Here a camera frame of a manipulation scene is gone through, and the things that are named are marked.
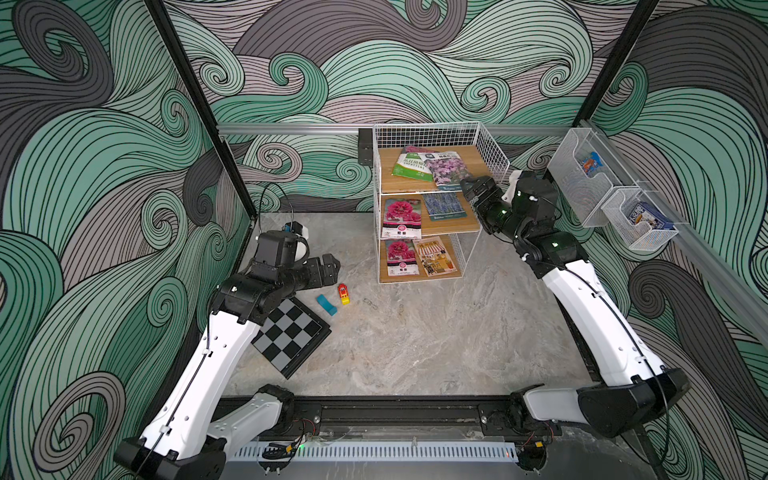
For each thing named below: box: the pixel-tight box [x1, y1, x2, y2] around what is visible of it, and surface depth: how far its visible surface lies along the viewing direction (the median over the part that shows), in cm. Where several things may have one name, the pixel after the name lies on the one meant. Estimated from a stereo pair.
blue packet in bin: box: [628, 202, 675, 230], surface depth 66 cm
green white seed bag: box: [392, 150, 447, 182], surface depth 76 cm
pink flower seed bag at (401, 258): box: [386, 239, 420, 277], surface depth 106 cm
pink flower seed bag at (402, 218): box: [382, 198, 422, 239], surface depth 87 cm
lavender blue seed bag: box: [423, 193, 467, 222], surface depth 89 cm
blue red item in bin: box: [582, 151, 604, 175], surface depth 85 cm
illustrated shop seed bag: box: [412, 236, 458, 277], surface depth 106 cm
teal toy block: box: [316, 294, 338, 316], surface depth 97 cm
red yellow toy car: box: [337, 283, 351, 305], surface depth 97 cm
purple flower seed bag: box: [425, 151, 473, 191], surface depth 75 cm
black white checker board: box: [251, 297, 332, 380], surface depth 85 cm
